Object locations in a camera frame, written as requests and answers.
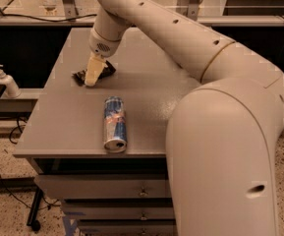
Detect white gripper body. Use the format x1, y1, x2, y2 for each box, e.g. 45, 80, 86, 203
89, 28, 121, 58

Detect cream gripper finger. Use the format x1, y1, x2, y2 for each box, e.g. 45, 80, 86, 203
85, 53, 106, 87

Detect black rxbar chocolate bar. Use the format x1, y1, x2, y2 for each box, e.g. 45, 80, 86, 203
73, 61, 116, 86

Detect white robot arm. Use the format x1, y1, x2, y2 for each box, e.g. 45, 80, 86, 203
89, 0, 284, 236

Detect white pump dispenser bottle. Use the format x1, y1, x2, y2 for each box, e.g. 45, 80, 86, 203
0, 64, 21, 98

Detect blue silver energy drink can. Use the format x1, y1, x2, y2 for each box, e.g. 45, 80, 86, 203
104, 96, 127, 153

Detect grey drawer cabinet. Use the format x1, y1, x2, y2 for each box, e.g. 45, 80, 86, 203
13, 27, 203, 236

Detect top grey drawer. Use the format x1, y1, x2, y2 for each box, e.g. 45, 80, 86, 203
34, 174, 171, 200

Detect grey drawer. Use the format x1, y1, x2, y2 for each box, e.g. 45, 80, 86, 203
62, 200, 174, 220
34, 174, 171, 200
78, 219, 178, 236

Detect middle grey drawer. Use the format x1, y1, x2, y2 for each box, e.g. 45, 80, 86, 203
62, 200, 174, 220

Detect bottom grey drawer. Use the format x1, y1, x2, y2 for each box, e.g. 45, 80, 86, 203
78, 219, 178, 236

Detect black table leg with caster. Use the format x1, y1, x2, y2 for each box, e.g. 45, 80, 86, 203
27, 188, 43, 232

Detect metal frame rail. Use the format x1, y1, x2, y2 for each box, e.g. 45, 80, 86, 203
0, 0, 284, 27

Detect black cable on rail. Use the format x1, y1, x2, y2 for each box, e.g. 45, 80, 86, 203
0, 0, 98, 23

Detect black floor cables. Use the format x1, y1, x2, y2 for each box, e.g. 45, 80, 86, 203
0, 116, 61, 211

